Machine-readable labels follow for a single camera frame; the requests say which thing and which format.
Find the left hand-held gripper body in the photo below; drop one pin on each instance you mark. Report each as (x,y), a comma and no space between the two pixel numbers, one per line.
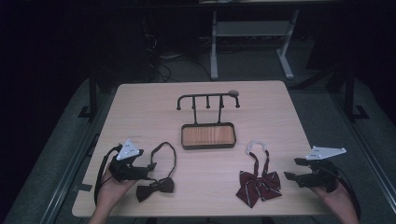
(126,171)

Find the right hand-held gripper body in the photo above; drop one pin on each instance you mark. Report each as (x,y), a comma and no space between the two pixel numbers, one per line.
(323,175)

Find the black bow tie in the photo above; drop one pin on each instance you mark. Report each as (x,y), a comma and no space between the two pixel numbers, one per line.
(155,188)

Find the dark red striped bow tie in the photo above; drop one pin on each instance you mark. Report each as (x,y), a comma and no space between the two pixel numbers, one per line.
(258,186)

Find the black hook rack wooden tray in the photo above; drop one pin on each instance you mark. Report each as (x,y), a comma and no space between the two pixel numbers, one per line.
(208,135)

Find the person's left hand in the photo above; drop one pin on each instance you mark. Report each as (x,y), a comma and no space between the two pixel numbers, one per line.
(112,193)

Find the person's right hand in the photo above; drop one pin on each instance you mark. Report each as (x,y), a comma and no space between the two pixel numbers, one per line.
(337,199)

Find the grey tape strip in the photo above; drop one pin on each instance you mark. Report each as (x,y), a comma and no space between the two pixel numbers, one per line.
(83,187)

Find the black metal stand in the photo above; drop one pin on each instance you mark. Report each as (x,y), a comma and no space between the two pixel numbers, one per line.
(92,93)
(350,93)

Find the small grey round object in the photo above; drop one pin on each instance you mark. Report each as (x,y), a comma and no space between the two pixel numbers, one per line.
(233,92)

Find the metal floor rail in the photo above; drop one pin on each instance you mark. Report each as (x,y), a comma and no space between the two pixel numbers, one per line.
(67,174)
(370,155)

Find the white metal desk frame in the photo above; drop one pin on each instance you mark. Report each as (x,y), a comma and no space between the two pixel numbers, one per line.
(252,28)

